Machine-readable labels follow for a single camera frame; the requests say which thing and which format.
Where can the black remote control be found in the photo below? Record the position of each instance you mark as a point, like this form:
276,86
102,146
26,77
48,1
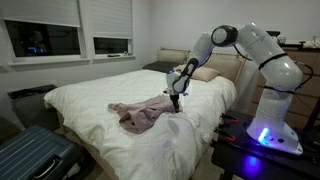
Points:
114,55

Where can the wooden dresser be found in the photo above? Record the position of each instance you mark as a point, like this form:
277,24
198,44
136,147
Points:
314,60

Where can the mauve button-up shirt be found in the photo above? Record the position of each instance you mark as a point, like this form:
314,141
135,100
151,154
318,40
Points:
143,115

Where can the black tripod leg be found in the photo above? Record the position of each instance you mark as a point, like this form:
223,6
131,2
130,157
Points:
311,115

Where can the wide white roller blind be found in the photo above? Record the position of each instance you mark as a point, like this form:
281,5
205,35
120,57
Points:
40,11

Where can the beige bed base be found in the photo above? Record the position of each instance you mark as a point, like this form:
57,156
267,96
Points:
86,150

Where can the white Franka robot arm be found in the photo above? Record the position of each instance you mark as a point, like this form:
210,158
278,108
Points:
276,73

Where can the white clutter on dresser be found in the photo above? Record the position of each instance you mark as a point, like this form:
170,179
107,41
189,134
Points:
313,43

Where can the beige padded wooden headboard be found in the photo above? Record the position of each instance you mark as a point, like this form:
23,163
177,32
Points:
226,66

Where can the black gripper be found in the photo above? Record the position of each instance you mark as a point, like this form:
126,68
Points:
174,99

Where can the white bed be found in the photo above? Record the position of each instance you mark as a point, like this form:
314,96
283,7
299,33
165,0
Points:
133,86

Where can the black storage bin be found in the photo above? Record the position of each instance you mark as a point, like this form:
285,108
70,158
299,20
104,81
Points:
30,103

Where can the small glass cup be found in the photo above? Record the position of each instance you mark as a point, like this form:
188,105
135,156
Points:
282,40

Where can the large dark window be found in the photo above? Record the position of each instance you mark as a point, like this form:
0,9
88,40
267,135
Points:
43,38

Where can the narrow white roller blind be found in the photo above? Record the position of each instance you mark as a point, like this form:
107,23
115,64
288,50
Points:
110,18

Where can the dark grey cushion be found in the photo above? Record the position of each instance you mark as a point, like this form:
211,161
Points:
156,66

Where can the beige pillow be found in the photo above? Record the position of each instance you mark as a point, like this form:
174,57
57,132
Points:
205,73

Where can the blue ribbed hard suitcase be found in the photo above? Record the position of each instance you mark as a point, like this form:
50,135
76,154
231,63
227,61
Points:
30,150

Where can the black robot table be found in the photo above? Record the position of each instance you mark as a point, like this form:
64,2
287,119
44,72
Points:
266,163

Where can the black camera on dresser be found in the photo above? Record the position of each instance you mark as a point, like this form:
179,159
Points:
274,33

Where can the small dark window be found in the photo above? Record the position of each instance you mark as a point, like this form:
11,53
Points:
110,45

